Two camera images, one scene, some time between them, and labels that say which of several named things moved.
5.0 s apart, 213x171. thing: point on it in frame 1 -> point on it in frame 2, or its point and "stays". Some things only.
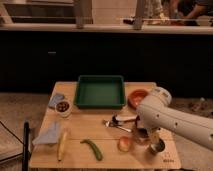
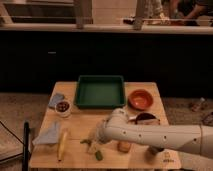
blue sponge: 57,97 stays
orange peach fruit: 124,144 stays
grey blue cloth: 50,135 stays
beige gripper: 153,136 -> 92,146
